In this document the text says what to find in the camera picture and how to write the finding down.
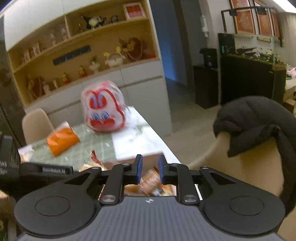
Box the pink cardboard box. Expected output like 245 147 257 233
102 151 205 201

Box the beige chair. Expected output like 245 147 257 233
22 108 55 145
187 133 286 200

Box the white wall dispenser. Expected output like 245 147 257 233
201 15 210 37

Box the flower basket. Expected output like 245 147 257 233
119 37 144 63

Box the black fish tank stand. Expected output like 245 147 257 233
220 54 287 107

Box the black water dispenser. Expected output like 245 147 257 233
200 47 218 69

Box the red framed wall picture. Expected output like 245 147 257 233
253 0 273 35
270 7 281 37
230 0 256 35

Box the rabbit face plastic bag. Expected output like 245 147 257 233
80 80 126 133

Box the white cabinet with wooden shelves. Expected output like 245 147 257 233
3 0 173 137

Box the dark glass door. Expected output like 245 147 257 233
0 15 26 149

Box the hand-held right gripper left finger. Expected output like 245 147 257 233
62 154 143 205

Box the black jacket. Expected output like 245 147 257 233
213 95 296 216

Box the black low cabinet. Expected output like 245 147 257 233
193 65 219 109

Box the white teapot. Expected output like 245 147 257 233
104 52 126 69

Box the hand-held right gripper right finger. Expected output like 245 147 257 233
158 155 236 205

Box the white vase with plant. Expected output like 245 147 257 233
89 57 100 73

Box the glass fish tank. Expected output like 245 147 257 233
218 32 287 67

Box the layered pastry packet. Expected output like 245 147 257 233
139 169 162 196

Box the black and white plush toy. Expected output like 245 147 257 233
80 15 108 30

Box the red picture frame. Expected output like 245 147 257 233
122 2 147 20

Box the orange tissue box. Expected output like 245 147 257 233
46 120 81 157

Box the black wall strip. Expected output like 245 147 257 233
53 45 91 66

